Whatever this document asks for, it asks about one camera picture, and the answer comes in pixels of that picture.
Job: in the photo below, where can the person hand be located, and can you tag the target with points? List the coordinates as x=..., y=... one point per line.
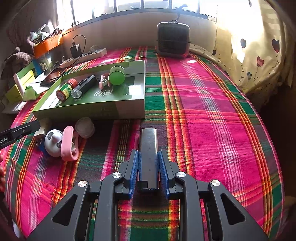
x=2, y=180

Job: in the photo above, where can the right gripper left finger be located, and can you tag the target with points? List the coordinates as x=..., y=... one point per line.
x=90, y=205

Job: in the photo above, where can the white wall charger plug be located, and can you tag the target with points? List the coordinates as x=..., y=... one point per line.
x=45, y=125

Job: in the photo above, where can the green crumpled paper bag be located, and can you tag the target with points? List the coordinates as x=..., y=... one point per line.
x=30, y=94

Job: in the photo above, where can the black charger with cable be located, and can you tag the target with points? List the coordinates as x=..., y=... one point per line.
x=76, y=49

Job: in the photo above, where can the pink folding clip long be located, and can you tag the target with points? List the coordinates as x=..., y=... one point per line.
x=69, y=145

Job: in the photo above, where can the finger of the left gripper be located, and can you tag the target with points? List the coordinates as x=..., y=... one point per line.
x=11, y=135

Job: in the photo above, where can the pink oval clip green pad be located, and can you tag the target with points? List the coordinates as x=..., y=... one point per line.
x=104, y=81

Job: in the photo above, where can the plaid pink green tablecloth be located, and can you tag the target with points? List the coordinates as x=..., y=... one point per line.
x=204, y=122

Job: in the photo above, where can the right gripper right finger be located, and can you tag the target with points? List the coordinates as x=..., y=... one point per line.
x=207, y=210

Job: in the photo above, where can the brown bottle red cap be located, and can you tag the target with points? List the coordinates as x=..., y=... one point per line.
x=65, y=90

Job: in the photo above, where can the black clear stamp device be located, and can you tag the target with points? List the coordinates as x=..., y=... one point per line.
x=83, y=86

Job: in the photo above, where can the black smartphone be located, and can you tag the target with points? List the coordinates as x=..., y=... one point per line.
x=52, y=77

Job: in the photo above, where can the green white cardboard box tray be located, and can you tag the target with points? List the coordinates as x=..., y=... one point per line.
x=125, y=101

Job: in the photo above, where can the orange shelf tray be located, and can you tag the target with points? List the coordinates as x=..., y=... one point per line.
x=47, y=45

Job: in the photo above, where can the yellow green box stack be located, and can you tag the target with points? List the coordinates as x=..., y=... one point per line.
x=22, y=80

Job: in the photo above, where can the small grey space heater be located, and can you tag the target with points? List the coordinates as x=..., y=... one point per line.
x=173, y=39

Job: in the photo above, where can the white power strip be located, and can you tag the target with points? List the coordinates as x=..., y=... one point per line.
x=85, y=57

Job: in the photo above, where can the cream heart pattern curtain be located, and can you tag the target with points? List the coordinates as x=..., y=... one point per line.
x=252, y=43

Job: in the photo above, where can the white panda round gadget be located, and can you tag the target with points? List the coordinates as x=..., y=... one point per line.
x=52, y=142

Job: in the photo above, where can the small translucent round jar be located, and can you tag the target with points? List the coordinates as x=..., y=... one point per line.
x=85, y=127

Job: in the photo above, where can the brown checked cloth bundle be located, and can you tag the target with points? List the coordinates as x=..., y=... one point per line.
x=15, y=62

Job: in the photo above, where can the white tube upright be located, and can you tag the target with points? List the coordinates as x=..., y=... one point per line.
x=21, y=88

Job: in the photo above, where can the green white spool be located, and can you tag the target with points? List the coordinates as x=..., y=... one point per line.
x=117, y=75

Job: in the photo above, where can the blue usb device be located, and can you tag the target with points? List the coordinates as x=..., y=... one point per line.
x=41, y=146

